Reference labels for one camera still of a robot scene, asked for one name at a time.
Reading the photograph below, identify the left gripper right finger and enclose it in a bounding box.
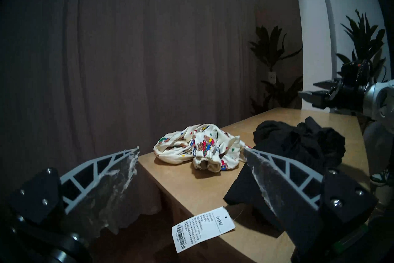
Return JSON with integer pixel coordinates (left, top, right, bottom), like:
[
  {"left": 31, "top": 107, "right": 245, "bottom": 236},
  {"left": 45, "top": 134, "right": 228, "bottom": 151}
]
[{"left": 242, "top": 147, "right": 378, "bottom": 258}]

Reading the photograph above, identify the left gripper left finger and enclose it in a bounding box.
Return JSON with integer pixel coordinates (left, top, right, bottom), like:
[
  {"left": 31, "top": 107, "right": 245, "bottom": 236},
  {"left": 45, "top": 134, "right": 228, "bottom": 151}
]
[{"left": 9, "top": 146, "right": 140, "bottom": 246}]

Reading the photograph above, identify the spiky leafy plant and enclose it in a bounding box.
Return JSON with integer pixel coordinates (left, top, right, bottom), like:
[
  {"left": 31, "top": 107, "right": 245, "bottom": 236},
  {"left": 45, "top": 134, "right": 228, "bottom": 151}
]
[{"left": 336, "top": 9, "right": 387, "bottom": 81}]

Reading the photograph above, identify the black and white sneaker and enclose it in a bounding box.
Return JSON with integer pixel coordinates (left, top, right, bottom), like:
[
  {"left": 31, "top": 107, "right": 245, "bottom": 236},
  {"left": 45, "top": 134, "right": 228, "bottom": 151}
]
[{"left": 370, "top": 169, "right": 394, "bottom": 188}]

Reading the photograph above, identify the white paper hang tag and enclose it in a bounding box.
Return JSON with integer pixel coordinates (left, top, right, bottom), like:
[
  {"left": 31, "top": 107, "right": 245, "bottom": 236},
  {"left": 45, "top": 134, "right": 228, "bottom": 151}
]
[{"left": 171, "top": 206, "right": 236, "bottom": 254}]

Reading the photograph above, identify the cream bear print garment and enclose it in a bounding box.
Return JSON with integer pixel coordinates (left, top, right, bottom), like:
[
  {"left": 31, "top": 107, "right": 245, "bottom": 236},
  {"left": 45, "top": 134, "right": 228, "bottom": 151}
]
[{"left": 153, "top": 124, "right": 251, "bottom": 173}]

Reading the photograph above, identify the light wooden table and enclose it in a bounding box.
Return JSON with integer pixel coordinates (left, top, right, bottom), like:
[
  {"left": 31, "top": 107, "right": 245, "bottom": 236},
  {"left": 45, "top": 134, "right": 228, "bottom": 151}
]
[{"left": 138, "top": 107, "right": 370, "bottom": 263}]

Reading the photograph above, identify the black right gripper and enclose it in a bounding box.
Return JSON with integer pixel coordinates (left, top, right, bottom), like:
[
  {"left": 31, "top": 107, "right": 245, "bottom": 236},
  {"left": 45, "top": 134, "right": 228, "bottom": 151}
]
[{"left": 298, "top": 78, "right": 367, "bottom": 111}]

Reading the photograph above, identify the black garment with hang tag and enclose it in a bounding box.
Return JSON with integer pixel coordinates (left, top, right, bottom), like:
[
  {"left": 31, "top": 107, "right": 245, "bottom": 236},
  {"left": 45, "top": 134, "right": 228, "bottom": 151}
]
[{"left": 224, "top": 155, "right": 293, "bottom": 232}]

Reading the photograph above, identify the long pleated curtain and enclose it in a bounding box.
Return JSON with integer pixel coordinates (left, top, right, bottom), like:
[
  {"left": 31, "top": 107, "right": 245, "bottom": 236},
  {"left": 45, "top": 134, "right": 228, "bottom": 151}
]
[{"left": 0, "top": 0, "right": 259, "bottom": 230}]

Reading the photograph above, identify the tall leafy potted plant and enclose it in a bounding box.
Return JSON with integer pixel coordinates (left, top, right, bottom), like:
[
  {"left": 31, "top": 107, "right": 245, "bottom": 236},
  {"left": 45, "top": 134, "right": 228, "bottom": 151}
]
[{"left": 249, "top": 26, "right": 304, "bottom": 115}]

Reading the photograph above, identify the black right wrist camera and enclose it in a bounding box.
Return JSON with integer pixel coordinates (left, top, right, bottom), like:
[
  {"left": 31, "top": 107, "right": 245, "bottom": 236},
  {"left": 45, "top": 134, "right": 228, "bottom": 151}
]
[{"left": 341, "top": 61, "right": 371, "bottom": 86}]

